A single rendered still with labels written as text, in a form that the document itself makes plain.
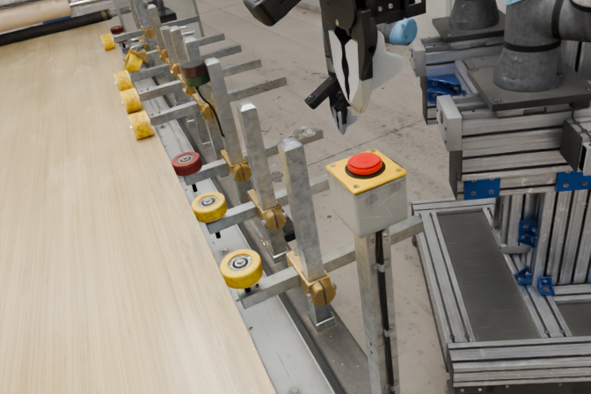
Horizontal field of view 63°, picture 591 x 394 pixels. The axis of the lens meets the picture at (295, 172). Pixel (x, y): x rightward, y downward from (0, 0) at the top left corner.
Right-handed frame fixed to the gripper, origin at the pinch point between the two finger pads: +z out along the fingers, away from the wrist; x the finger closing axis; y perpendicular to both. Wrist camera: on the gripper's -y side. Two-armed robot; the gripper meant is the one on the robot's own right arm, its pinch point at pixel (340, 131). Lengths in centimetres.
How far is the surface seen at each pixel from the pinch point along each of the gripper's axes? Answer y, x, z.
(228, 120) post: -34.9, -5.7, -17.4
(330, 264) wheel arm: -30, -51, 0
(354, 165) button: -36, -80, -41
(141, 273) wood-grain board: -66, -41, -7
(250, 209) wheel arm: -39.0, -26.5, -2.5
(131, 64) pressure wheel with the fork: -50, 96, -11
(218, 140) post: -34.6, 19.2, -0.9
